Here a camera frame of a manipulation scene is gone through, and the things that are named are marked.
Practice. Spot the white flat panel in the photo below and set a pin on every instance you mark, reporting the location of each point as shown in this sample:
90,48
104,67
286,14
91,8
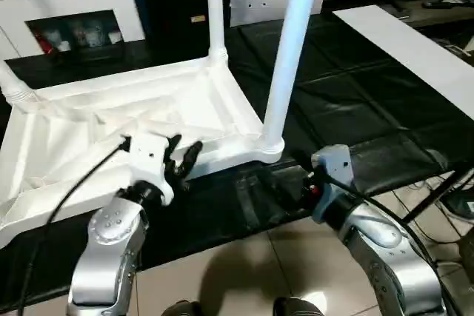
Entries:
407,53

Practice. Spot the black metal stand pole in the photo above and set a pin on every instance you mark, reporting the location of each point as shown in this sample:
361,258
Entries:
433,197

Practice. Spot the black mat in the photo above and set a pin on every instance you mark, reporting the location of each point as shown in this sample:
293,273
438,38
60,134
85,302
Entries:
352,90

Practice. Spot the dark left robot leg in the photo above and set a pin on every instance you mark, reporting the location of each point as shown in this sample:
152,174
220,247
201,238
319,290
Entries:
183,308

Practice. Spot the white plastic table leg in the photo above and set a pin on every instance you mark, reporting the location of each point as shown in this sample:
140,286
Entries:
11,83
292,35
216,5

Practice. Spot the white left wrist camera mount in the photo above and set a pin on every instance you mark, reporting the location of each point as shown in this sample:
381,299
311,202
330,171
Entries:
148,157

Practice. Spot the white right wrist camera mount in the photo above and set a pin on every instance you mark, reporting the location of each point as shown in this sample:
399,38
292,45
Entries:
337,160

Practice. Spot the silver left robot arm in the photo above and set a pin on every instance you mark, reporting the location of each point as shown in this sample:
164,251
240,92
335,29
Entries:
107,257

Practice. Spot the white plastic table top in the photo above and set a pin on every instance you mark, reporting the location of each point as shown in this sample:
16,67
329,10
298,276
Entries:
111,90

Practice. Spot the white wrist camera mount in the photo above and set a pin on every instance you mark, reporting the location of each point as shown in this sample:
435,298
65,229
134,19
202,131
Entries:
148,157
337,160

